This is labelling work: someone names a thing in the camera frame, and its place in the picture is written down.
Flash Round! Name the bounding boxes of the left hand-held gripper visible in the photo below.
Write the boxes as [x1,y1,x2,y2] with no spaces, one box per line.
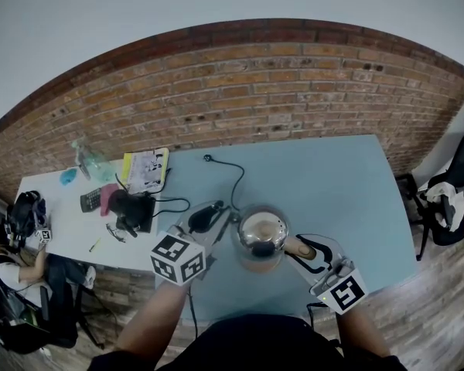
[149,199,234,287]

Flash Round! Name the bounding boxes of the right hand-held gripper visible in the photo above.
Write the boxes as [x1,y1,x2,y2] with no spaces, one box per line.
[289,233,368,316]

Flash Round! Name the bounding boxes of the silver electric kettle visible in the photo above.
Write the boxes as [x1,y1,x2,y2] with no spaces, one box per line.
[226,203,318,264]

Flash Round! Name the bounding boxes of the person's left forearm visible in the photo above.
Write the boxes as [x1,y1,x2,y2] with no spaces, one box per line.
[115,282,190,357]

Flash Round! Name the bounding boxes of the person's right forearm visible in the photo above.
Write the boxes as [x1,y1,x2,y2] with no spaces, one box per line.
[334,309,391,359]

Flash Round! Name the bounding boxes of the black device with cable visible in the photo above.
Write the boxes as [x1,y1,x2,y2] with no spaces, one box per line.
[131,193,156,234]
[108,189,148,237]

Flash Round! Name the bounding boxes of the light blue table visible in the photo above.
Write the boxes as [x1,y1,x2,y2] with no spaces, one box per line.
[154,134,418,326]

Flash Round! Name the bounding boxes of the yellow edged book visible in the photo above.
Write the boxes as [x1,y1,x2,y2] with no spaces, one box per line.
[121,148,170,195]

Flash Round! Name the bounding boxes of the black framed glasses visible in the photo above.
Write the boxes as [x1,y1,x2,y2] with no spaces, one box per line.
[105,222,128,243]

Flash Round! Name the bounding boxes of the pink pouch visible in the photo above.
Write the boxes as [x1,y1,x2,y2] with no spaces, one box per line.
[99,183,120,218]

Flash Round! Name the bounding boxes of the person's black shirt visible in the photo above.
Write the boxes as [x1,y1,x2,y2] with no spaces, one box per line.
[88,314,409,371]

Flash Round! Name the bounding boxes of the black calculator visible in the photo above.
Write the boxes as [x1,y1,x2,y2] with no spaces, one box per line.
[80,187,102,213]

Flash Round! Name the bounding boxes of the green plastic bottle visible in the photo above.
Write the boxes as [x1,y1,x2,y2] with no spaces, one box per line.
[71,137,119,183]

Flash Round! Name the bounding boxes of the long white table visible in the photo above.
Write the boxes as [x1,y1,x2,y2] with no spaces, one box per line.
[15,158,162,271]

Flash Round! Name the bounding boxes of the white cloth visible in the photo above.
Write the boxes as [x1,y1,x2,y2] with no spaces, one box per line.
[425,182,464,233]

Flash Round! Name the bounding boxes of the black bag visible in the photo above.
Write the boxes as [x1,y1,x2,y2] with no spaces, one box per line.
[5,190,47,247]

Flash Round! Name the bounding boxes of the black stand power cable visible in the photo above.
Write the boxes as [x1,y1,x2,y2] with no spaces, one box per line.
[152,197,190,220]

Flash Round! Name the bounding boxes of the black kettle power cable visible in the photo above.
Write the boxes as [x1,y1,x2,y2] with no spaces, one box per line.
[203,154,245,214]

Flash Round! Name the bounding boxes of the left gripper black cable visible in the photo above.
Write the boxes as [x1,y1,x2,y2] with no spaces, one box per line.
[188,284,200,339]

